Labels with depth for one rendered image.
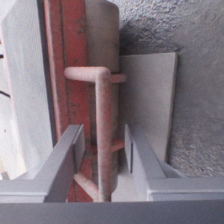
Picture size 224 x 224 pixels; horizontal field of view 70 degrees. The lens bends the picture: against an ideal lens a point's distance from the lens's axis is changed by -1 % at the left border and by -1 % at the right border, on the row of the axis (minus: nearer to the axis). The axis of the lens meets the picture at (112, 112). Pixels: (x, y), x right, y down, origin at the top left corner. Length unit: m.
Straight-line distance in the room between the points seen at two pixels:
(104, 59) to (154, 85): 0.07
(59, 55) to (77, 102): 0.05
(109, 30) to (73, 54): 0.07
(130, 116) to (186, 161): 0.10
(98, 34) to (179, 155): 0.19
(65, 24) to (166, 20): 0.12
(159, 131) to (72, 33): 0.16
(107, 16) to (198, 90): 0.14
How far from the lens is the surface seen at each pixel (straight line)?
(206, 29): 0.21
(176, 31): 0.23
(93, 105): 0.22
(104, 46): 0.22
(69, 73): 0.16
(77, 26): 0.18
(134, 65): 0.25
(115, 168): 0.29
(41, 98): 0.19
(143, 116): 0.24
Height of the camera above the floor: 0.20
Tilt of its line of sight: 39 degrees down
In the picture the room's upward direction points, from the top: 103 degrees counter-clockwise
